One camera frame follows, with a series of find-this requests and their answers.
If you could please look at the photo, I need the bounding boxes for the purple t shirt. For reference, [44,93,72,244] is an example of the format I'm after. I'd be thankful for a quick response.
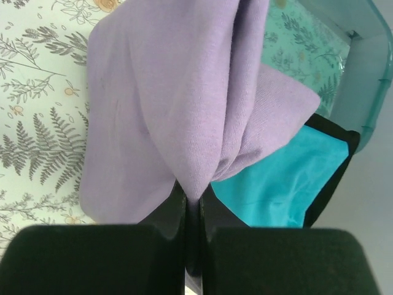
[79,1,320,224]

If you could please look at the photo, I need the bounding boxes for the teal folded t shirt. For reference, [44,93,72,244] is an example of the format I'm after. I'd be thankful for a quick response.
[211,125,351,228]

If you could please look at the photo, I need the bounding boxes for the floral table mat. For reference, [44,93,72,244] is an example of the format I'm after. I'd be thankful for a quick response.
[1,1,119,250]

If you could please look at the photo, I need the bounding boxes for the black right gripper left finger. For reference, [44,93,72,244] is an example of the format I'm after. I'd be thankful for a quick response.
[1,184,187,294]

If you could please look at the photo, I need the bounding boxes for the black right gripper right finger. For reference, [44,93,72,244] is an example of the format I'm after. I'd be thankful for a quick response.
[200,187,379,295]

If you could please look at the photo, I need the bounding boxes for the teal plastic bin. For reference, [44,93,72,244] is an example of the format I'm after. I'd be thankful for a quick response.
[262,0,392,149]

